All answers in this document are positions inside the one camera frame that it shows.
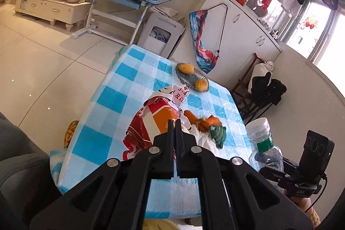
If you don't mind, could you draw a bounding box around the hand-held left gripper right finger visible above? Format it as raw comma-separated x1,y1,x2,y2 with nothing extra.
176,119,314,230

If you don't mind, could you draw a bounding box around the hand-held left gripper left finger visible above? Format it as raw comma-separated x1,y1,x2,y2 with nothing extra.
30,119,177,230

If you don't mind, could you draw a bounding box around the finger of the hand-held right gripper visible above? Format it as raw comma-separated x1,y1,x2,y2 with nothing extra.
259,167,287,187
255,154,283,166

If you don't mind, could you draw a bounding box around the red orange printed plastic bag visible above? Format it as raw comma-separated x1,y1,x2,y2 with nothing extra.
122,84,195,161

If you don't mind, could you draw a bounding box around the clear plastic bottle green label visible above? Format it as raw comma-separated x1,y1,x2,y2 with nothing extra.
245,117,285,193

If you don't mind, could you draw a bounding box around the person's right forearm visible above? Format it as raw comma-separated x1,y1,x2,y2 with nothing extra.
307,207,322,229

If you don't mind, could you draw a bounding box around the person's right hand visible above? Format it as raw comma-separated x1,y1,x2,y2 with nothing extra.
290,196,311,211

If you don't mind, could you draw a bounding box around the orange fruit peel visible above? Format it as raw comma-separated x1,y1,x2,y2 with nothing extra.
184,110,201,127
198,115,223,133

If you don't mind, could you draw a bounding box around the green knitted tree toy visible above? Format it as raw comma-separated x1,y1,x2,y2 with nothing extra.
209,124,227,150

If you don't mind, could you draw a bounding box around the grey glass fruit plate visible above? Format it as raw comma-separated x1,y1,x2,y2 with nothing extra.
175,62,210,92

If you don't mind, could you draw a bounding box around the blue white checkered tablecloth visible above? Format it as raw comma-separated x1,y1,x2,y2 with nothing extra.
50,45,256,220

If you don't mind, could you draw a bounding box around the yellow mango with dark spot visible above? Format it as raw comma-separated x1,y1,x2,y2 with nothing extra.
178,63,194,75

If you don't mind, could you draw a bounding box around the brown wooden chair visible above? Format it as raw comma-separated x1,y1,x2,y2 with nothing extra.
232,53,263,112

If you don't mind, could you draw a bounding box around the patterned cushion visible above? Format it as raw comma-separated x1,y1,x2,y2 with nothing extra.
63,120,80,150

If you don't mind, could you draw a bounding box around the red window ornament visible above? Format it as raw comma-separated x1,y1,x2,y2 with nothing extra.
304,17,318,30

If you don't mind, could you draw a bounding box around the beige cloth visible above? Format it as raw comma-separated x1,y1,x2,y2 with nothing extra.
149,6,180,20

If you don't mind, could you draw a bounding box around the white cupboard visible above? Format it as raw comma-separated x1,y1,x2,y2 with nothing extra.
199,0,282,90

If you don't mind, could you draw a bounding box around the white hanging garment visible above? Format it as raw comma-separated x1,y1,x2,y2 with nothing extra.
275,0,305,17

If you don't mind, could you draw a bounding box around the white tv cabinet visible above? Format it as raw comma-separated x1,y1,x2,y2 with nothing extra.
15,0,91,31

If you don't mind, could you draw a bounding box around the colourful drawstring bag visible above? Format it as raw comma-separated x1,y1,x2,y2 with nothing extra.
189,3,228,74

